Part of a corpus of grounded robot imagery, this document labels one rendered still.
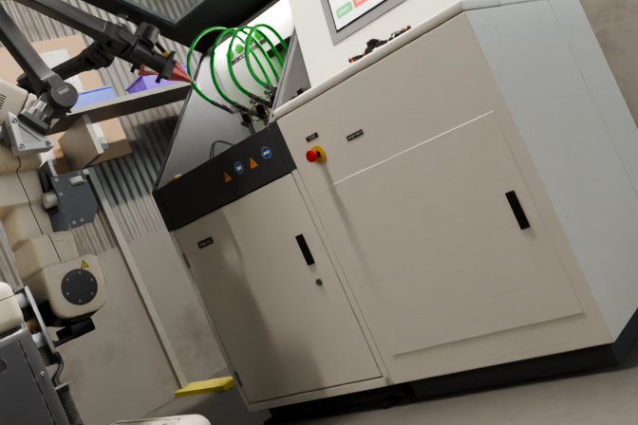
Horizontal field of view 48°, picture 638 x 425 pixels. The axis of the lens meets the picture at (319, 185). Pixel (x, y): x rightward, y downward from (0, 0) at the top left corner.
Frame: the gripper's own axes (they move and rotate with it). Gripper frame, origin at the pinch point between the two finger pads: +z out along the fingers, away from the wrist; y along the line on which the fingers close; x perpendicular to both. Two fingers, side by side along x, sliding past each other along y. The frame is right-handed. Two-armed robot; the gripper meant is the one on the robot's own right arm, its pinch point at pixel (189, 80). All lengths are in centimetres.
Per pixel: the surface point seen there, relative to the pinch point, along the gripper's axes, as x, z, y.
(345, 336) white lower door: -12, 74, -60
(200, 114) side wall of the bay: 51, 20, 19
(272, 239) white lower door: -1, 45, -37
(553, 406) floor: -79, 94, -76
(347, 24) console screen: -37, 31, 25
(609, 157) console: -77, 106, 2
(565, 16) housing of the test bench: -73, 85, 44
